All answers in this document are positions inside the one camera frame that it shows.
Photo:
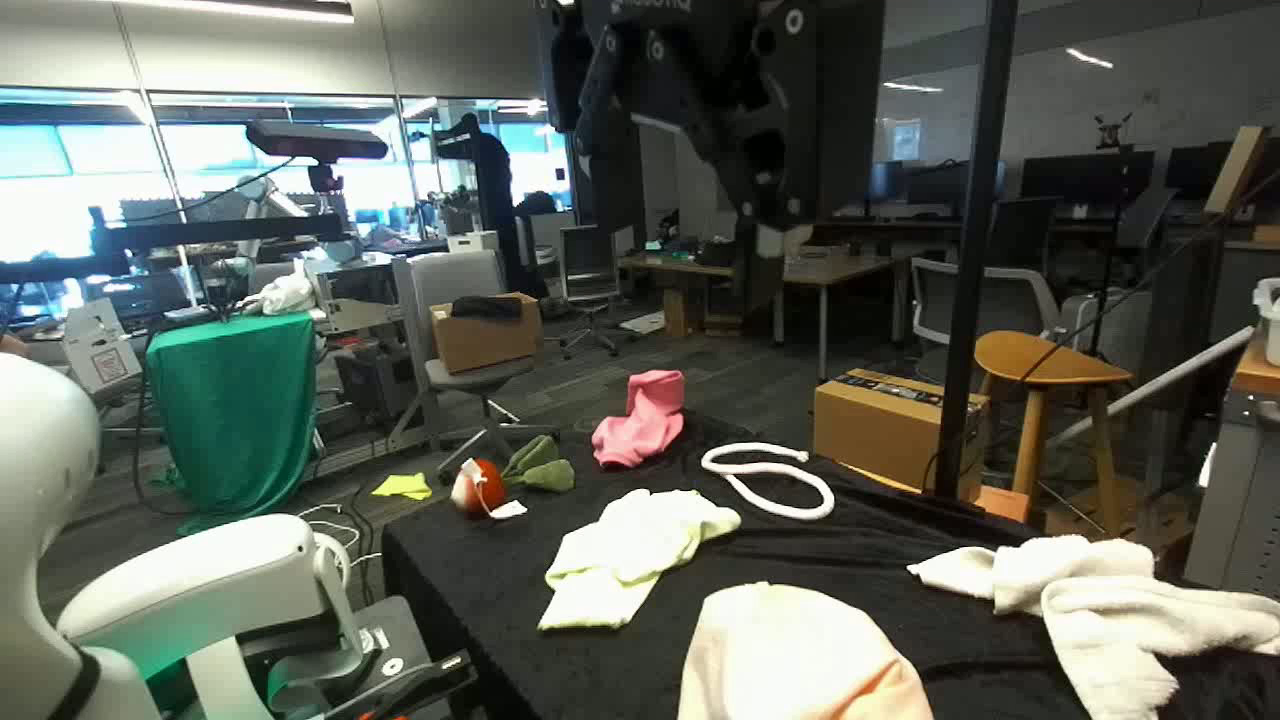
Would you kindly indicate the green bag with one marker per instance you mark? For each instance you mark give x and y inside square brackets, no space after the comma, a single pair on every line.
[545,475]

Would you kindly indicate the white device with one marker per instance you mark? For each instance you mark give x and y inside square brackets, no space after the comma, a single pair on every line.
[281,295]

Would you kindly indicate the black computer monitor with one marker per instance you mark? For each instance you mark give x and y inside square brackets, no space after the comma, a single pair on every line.
[935,184]
[1086,179]
[1196,168]

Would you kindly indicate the black mounting bracket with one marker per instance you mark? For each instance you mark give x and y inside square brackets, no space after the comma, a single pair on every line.
[385,665]

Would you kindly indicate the grey workbench with wooden top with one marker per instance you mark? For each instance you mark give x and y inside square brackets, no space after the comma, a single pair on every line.
[1243,495]

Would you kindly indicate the peach cream cloth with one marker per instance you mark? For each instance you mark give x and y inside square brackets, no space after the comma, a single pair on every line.
[785,661]

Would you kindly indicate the black stereo camera bar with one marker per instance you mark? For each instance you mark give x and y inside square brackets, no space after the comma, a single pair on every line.
[317,141]

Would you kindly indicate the person in dark clothes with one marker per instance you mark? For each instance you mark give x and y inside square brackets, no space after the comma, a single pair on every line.
[491,202]

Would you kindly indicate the cardboard box with black tape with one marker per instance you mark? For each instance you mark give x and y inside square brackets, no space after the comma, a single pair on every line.
[875,425]

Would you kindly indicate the green drape cloth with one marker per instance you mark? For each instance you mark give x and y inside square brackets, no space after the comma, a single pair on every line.
[234,414]

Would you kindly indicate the small brown cardboard box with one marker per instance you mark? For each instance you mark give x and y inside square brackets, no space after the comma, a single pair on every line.
[487,345]

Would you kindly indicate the white plastic bin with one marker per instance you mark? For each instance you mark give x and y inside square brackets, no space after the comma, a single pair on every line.
[1270,314]

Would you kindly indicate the light wooden desk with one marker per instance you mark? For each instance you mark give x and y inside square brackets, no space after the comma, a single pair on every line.
[841,265]

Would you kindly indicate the silver metal pole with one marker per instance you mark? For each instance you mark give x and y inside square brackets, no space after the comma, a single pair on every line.
[1172,379]

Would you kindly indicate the white terry towel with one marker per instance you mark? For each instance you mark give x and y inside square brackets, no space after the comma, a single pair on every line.
[1105,600]

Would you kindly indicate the black vertical pole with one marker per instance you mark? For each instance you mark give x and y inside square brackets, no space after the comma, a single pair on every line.
[983,202]

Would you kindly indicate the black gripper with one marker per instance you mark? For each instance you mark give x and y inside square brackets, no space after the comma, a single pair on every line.
[746,94]

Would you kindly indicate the red and white object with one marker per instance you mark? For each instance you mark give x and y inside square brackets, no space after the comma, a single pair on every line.
[481,481]

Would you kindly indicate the black tablecloth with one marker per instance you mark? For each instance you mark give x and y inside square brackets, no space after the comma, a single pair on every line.
[493,587]

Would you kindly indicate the white framed mesh chair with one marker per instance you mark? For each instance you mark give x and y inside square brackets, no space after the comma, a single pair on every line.
[984,301]

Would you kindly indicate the black camera boom rail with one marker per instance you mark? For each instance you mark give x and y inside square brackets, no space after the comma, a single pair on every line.
[225,228]

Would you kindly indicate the wooden stool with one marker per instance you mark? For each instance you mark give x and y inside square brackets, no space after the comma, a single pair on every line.
[1042,358]

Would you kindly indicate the pink cloth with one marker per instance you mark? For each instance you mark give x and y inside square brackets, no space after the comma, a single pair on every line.
[642,425]

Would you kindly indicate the wooden plank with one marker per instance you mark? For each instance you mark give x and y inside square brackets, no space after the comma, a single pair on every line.
[1238,164]

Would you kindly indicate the light green cloth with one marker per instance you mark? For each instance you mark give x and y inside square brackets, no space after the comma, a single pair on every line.
[625,543]

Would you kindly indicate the black pouch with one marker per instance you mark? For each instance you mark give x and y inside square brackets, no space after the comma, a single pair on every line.
[491,307]

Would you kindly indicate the yellow rag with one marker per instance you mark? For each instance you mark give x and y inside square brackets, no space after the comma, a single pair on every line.
[400,485]

